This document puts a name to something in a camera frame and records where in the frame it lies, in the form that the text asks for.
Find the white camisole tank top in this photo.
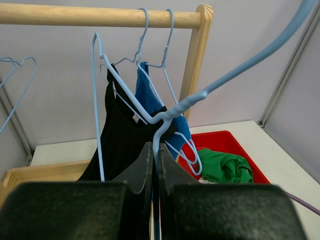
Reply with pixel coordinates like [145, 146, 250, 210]
[198, 177, 215, 184]

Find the light blue hanger of black top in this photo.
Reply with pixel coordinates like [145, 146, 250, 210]
[113, 7, 199, 164]

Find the light blue hanger of green top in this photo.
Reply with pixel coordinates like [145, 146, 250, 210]
[0, 56, 38, 134]

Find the light blue hanger of grey top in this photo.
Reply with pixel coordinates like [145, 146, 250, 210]
[91, 0, 316, 240]

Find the wooden clothes rack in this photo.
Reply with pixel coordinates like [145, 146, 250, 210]
[0, 3, 213, 201]

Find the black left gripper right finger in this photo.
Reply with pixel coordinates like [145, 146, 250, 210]
[159, 144, 307, 240]

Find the black tank top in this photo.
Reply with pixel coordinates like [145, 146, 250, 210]
[78, 62, 168, 182]

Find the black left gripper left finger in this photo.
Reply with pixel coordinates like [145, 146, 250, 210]
[0, 142, 153, 240]

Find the red plastic bin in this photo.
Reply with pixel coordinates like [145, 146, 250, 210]
[178, 130, 270, 184]

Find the blue tank top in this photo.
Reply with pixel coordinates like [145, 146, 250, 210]
[135, 61, 192, 152]

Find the green tank top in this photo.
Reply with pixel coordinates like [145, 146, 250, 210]
[198, 148, 254, 184]

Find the light blue hanger of white top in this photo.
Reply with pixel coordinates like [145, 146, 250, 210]
[0, 56, 17, 88]

